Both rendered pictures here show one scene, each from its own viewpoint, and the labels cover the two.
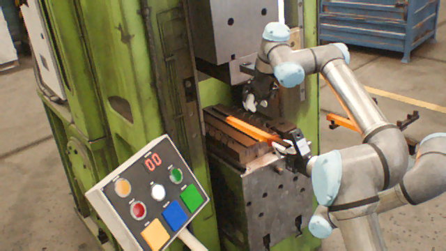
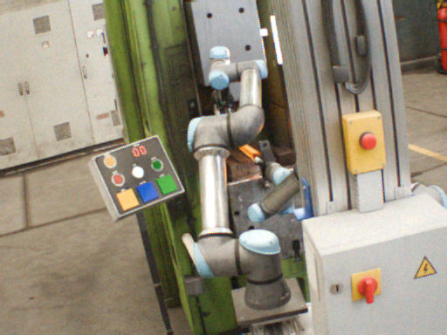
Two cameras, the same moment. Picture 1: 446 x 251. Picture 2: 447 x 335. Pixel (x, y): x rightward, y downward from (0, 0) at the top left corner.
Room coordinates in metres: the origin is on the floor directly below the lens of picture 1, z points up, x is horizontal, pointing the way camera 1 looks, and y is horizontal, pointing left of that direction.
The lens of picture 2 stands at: (-0.97, -1.00, 1.78)
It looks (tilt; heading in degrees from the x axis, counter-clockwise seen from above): 16 degrees down; 21
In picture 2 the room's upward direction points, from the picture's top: 10 degrees counter-clockwise
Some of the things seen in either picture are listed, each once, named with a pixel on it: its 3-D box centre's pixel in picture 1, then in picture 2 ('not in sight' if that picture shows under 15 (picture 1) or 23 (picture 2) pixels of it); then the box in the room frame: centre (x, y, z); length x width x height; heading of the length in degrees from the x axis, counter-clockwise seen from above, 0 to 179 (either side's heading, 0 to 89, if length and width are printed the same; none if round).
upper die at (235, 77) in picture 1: (219, 54); (227, 85); (1.80, -0.02, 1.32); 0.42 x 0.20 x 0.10; 32
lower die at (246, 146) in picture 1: (228, 131); (239, 155); (1.80, -0.02, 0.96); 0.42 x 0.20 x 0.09; 32
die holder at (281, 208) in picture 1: (242, 174); (257, 201); (1.84, -0.06, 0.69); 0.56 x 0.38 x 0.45; 32
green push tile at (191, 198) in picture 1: (190, 198); (166, 185); (1.27, 0.14, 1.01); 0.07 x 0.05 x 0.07; 147
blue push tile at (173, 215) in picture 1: (173, 215); (147, 192); (1.19, 0.20, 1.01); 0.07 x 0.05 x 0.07; 147
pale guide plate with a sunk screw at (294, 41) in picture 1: (290, 48); not in sight; (1.90, -0.33, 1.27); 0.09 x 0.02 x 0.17; 122
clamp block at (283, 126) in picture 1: (281, 130); (283, 156); (1.77, -0.25, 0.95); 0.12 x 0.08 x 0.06; 32
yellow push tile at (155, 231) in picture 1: (155, 235); (127, 200); (1.10, 0.25, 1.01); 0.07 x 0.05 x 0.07; 147
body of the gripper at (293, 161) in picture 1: (301, 160); (269, 169); (1.44, -0.27, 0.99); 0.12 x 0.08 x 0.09; 32
